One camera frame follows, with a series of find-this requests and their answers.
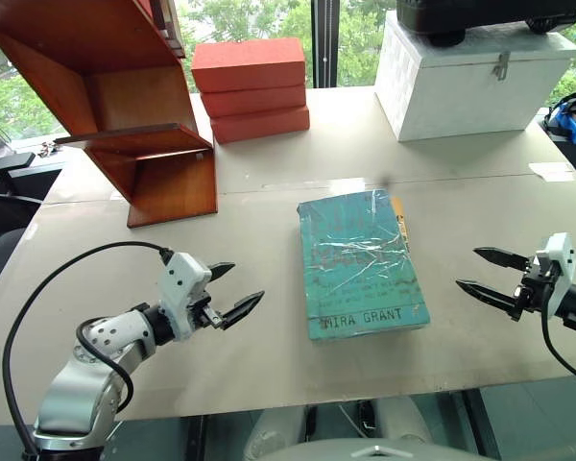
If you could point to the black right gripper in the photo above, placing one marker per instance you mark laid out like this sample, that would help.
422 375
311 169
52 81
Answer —
533 290

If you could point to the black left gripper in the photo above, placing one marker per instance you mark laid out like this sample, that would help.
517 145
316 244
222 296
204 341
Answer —
205 311

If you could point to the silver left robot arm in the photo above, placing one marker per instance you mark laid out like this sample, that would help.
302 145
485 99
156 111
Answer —
101 355

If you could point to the teal Mira Grant book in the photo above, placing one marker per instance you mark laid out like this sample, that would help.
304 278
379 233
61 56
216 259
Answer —
360 269

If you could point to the brown wooden bookshelf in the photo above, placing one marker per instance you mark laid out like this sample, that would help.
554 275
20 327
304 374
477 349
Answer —
125 96

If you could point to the white paper label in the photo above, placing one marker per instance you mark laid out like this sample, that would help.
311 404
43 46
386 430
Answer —
552 171

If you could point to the black table leg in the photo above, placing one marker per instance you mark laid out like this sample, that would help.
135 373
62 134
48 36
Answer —
482 427

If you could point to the red box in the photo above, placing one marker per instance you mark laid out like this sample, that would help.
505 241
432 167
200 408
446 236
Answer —
261 126
254 102

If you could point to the blue and black bag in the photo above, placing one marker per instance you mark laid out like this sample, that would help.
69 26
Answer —
573 117

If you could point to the white wooden box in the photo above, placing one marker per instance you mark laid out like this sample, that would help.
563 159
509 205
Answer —
461 91

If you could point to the grey robot torso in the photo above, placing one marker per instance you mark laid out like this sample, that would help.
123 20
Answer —
365 437

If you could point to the metal box latch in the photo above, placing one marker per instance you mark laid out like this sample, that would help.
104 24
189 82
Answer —
500 66

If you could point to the stack of red boxes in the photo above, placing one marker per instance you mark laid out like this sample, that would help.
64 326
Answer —
247 65

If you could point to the small clutter on sill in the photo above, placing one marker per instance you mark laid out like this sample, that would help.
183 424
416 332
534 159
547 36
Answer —
49 149

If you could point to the black office chair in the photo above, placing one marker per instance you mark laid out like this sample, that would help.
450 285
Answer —
2 206

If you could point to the black plastic case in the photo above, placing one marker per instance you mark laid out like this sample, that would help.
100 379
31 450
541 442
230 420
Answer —
485 14

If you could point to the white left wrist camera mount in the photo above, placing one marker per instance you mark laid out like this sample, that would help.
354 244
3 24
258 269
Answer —
182 283

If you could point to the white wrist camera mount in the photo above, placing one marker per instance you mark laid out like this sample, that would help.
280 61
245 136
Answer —
561 259
182 283

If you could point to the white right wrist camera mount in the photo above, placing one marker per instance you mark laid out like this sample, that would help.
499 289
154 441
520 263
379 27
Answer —
561 259

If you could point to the black window frame post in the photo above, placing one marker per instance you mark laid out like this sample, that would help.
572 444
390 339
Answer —
326 43

